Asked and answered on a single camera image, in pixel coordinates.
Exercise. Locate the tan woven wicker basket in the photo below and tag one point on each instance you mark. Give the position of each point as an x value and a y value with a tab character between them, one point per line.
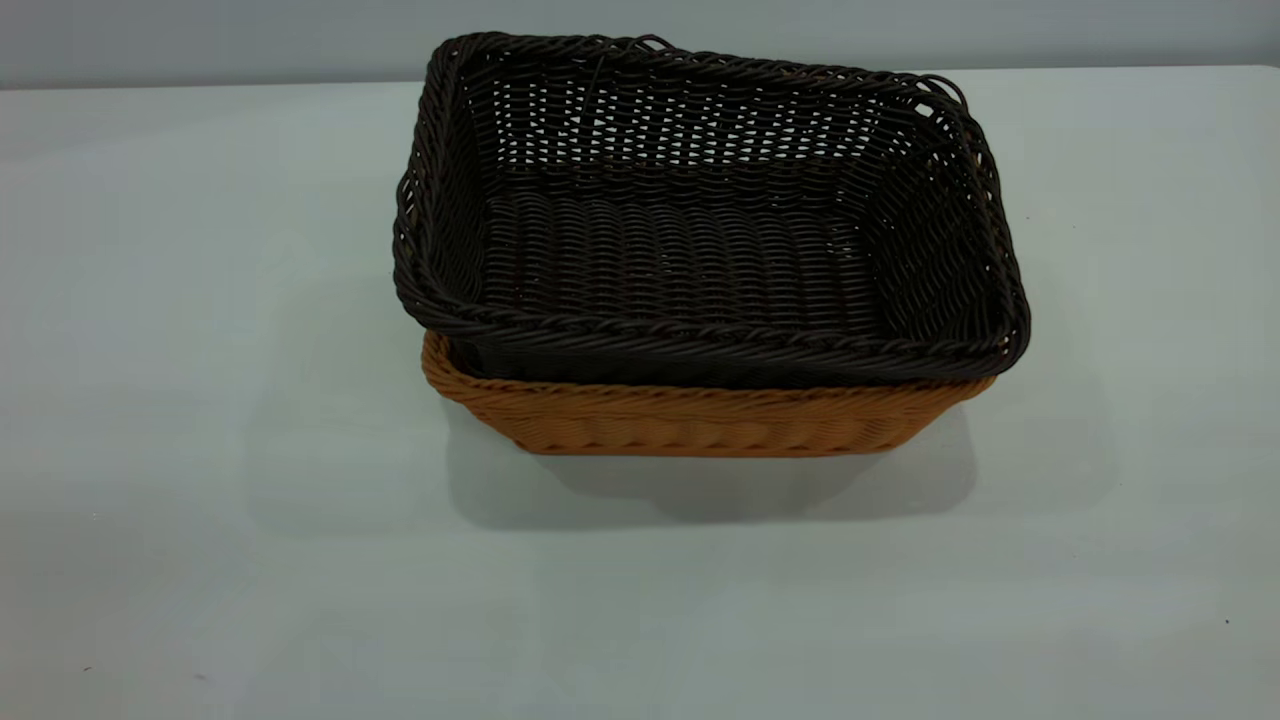
700	420

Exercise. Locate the dark brown woven wicker basket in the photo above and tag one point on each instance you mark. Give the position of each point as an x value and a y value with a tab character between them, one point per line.
690	250

